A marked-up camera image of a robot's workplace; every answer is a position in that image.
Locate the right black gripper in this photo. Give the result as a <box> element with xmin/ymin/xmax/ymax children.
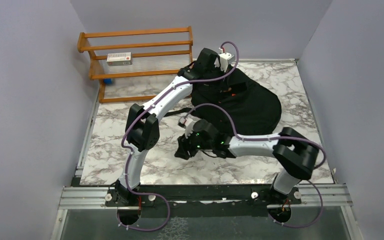
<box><xmin>174</xmin><ymin>127</ymin><xmax>214</xmax><ymax>160</ymax></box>

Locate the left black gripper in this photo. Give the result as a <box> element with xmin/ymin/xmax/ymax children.
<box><xmin>203</xmin><ymin>63</ymin><xmax>228</xmax><ymax>92</ymax></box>

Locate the black student backpack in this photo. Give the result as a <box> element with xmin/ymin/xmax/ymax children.
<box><xmin>162</xmin><ymin>67</ymin><xmax>283</xmax><ymax>137</ymax></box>

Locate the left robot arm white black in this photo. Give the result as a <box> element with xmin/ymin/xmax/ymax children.
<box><xmin>114</xmin><ymin>47</ymin><xmax>238</xmax><ymax>206</ymax></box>

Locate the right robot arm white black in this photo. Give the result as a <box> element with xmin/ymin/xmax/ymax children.
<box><xmin>174</xmin><ymin>119</ymin><xmax>320</xmax><ymax>204</ymax></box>

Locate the wooden shelf rack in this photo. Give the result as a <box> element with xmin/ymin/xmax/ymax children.
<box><xmin>77</xmin><ymin>26</ymin><xmax>194</xmax><ymax>104</ymax></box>

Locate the white red box on shelf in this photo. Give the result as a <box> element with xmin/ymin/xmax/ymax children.
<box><xmin>106</xmin><ymin>52</ymin><xmax>132</xmax><ymax>66</ymax></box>

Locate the blue object under shelf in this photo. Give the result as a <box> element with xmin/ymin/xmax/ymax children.
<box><xmin>103</xmin><ymin>78</ymin><xmax>113</xmax><ymax>85</ymax></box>

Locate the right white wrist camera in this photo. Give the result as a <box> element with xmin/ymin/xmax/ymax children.
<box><xmin>178</xmin><ymin>117</ymin><xmax>196</xmax><ymax>139</ymax></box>

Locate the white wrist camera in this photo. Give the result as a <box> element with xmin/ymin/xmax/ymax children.
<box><xmin>178</xmin><ymin>117</ymin><xmax>196</xmax><ymax>139</ymax></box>
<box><xmin>214</xmin><ymin>52</ymin><xmax>236</xmax><ymax>73</ymax></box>

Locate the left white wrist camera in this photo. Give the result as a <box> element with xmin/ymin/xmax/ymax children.
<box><xmin>214</xmin><ymin>52</ymin><xmax>236</xmax><ymax>73</ymax></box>

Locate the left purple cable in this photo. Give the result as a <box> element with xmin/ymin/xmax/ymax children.
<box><xmin>116</xmin><ymin>41</ymin><xmax>240</xmax><ymax>233</ymax></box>

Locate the purple cable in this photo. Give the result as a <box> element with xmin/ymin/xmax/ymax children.
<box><xmin>178</xmin><ymin>103</ymin><xmax>327</xmax><ymax>229</ymax></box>
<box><xmin>116</xmin><ymin>41</ymin><xmax>240</xmax><ymax>233</ymax></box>

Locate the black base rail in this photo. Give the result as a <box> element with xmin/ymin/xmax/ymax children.
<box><xmin>104</xmin><ymin>183</ymin><xmax>302</xmax><ymax>218</ymax></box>

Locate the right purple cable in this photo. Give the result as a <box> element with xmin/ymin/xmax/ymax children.
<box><xmin>178</xmin><ymin>103</ymin><xmax>327</xmax><ymax>229</ymax></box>

